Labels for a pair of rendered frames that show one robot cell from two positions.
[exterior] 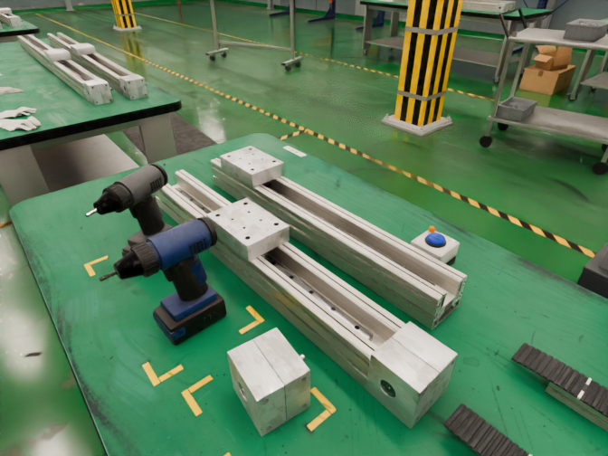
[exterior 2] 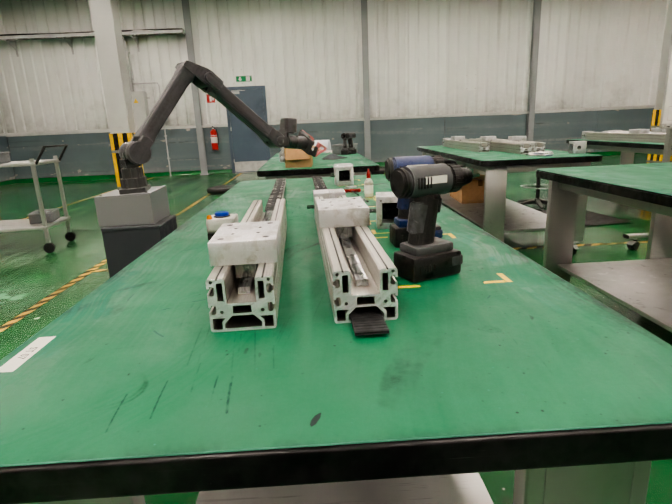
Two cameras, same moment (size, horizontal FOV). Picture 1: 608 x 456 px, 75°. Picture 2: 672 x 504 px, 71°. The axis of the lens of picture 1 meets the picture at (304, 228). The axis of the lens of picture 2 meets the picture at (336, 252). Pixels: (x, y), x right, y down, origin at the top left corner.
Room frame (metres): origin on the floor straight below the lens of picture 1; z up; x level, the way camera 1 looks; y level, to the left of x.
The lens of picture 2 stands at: (1.60, 0.78, 1.08)
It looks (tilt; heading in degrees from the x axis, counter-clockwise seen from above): 15 degrees down; 217
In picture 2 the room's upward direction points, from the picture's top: 3 degrees counter-clockwise
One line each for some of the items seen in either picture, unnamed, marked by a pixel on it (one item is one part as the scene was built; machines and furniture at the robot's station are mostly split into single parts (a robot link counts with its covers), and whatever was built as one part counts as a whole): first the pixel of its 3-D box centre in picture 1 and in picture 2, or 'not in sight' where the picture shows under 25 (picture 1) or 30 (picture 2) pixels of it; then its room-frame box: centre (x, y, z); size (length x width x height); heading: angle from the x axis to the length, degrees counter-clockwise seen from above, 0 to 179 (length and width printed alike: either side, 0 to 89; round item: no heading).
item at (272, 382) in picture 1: (276, 375); (387, 209); (0.39, 0.05, 0.83); 0.11 x 0.10 x 0.10; 123
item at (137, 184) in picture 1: (135, 223); (439, 219); (0.74, 0.38, 0.89); 0.20 x 0.08 x 0.22; 153
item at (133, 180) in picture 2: not in sight; (133, 179); (0.70, -0.79, 0.93); 0.12 x 0.09 x 0.08; 48
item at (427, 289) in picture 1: (310, 219); (261, 242); (0.85, -0.02, 0.82); 0.80 x 0.10 x 0.09; 41
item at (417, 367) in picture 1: (414, 368); (325, 205); (0.40, -0.18, 0.83); 0.12 x 0.09 x 0.10; 131
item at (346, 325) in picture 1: (250, 249); (342, 237); (0.73, 0.13, 0.82); 0.80 x 0.10 x 0.09; 41
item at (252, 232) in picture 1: (248, 232); (341, 217); (0.73, 0.13, 0.87); 0.16 x 0.11 x 0.07; 41
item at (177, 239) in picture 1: (168, 287); (426, 200); (0.53, 0.24, 0.89); 0.20 x 0.08 x 0.22; 132
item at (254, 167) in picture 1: (251, 169); (248, 248); (1.04, 0.15, 0.87); 0.16 x 0.11 x 0.07; 41
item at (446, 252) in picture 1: (431, 252); (226, 226); (0.72, -0.29, 0.81); 0.10 x 0.08 x 0.06; 131
